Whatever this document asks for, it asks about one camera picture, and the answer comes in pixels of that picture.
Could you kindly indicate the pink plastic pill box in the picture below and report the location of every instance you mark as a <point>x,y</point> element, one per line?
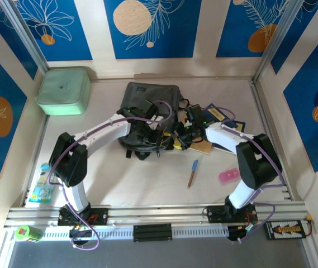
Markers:
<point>229,176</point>

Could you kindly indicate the black ribbed block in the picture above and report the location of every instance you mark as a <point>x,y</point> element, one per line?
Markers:
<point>152,233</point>

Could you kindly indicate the black power distribution board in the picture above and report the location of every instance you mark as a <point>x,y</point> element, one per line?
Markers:
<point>285,229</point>

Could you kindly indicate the blue and brown pen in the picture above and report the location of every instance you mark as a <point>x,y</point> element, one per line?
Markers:
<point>194,166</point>

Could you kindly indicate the aluminium side rail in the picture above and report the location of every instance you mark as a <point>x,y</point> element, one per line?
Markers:
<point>260,106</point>

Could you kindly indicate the aluminium mounting rail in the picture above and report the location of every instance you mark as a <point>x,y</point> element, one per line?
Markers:
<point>161,215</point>

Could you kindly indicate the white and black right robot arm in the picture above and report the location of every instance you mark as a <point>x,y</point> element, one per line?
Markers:
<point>223,138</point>

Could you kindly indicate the aluminium corner post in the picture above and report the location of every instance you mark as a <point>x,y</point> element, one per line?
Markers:
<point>279,36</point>
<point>26,36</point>

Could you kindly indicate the blue snack packet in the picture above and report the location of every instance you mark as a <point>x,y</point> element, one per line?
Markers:
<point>42,190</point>

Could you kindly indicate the green cylinder battery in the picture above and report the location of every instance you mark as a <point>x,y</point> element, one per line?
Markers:
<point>29,234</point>

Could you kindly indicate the navy blue notebook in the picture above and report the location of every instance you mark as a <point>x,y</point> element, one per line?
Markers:
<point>238,127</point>
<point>216,111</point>

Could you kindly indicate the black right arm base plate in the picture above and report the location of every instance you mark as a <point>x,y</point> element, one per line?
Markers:
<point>214,213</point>

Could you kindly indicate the brown kraft notebook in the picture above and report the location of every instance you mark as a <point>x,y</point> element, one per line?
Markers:
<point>200,146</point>

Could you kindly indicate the grey backpack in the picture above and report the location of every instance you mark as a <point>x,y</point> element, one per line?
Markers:
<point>136,92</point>

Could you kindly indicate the mint green lunch case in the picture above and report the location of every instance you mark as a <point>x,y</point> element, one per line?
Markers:
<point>62,90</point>

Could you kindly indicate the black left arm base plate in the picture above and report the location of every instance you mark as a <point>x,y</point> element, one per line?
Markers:
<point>100,216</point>

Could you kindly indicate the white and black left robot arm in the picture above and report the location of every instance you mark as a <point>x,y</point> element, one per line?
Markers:
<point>105,131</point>

